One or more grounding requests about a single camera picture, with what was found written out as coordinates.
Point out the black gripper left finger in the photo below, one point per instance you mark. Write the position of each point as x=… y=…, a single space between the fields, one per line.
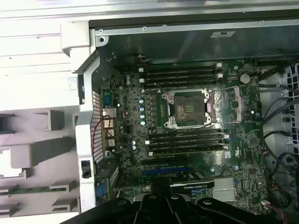
x=149 y=210

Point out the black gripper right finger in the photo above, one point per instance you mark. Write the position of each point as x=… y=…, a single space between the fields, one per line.
x=177 y=210

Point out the metal socket cover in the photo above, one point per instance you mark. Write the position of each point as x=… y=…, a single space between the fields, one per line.
x=236 y=112

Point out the CPU socket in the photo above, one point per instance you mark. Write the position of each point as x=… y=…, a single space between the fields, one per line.
x=187 y=109

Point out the black graphics card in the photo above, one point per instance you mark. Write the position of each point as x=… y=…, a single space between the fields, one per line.
x=198 y=184

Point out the blue expansion slot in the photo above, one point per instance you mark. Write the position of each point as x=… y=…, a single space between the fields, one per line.
x=151 y=173

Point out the silver finned heatsink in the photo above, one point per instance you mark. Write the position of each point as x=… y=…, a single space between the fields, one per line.
x=224 y=190

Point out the black expansion slot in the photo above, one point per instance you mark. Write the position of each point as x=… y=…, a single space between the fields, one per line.
x=163 y=161

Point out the black RAM slot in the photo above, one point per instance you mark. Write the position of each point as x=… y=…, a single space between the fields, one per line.
x=187 y=142
x=187 y=133
x=182 y=67
x=182 y=72
x=187 y=137
x=182 y=78
x=182 y=83

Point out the green motherboard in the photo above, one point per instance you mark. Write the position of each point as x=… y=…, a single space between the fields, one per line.
x=243 y=144

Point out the blue serial port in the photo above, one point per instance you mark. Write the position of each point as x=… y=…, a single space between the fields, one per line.
x=106 y=99

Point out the grey parts rack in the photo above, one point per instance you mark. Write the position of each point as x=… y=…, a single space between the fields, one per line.
x=46 y=144

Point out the round coin battery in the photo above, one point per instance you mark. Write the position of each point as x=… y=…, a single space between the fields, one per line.
x=244 y=78

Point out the silver metal drive cage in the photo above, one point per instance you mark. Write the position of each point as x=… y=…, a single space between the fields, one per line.
x=285 y=93

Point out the black open PC case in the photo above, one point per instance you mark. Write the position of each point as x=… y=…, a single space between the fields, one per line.
x=163 y=46

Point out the white sticker label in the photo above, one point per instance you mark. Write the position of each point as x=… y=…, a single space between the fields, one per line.
x=222 y=34

